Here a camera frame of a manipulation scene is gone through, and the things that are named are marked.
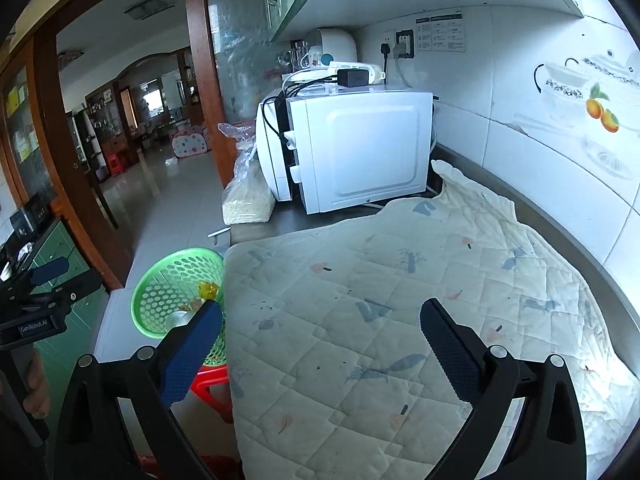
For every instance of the wall socket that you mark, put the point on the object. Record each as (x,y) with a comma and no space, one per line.
(404,40)

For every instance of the white quilted blanket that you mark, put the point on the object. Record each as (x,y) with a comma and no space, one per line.
(350,285)

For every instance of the pots and fruit wall decal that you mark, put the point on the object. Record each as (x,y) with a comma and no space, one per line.
(565,90)

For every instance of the ceiling light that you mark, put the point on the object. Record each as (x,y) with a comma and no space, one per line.
(150,7)

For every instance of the green plastic basket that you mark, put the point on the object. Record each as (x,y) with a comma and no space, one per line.
(165,285)

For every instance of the white instruction sticker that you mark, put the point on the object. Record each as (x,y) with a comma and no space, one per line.
(440,32)

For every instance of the red plastic stool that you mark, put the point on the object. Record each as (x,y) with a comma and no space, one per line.
(116,164)
(210,385)

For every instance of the person's left hand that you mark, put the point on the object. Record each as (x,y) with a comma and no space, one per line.
(39,385)

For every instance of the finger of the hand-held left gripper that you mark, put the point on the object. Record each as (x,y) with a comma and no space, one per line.
(50,269)
(80,285)

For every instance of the white microwave oven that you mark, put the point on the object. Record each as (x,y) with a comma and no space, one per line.
(365,150)

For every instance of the white power strip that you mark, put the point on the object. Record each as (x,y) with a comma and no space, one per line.
(372,67)

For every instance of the polka dot play tent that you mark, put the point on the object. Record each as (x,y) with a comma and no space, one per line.
(190,142)

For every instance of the black power adapter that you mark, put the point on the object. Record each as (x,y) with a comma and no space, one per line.
(354,77)

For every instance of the black box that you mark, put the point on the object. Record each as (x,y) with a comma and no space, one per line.
(30,215)

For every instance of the clear bag of rice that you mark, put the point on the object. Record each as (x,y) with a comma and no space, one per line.
(247,205)

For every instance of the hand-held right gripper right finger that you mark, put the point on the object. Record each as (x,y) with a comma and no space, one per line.
(450,355)

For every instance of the white kitchen appliance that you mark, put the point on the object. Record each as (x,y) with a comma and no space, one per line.
(335,42)

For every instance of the brown wooden door frame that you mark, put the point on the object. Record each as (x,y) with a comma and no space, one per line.
(202,60)

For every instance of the dark wooden display cabinet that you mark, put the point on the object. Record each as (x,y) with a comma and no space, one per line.
(100,115)

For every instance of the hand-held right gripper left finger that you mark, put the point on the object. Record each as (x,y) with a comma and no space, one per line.
(192,355)

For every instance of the white stick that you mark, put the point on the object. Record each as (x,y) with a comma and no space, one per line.
(220,232)

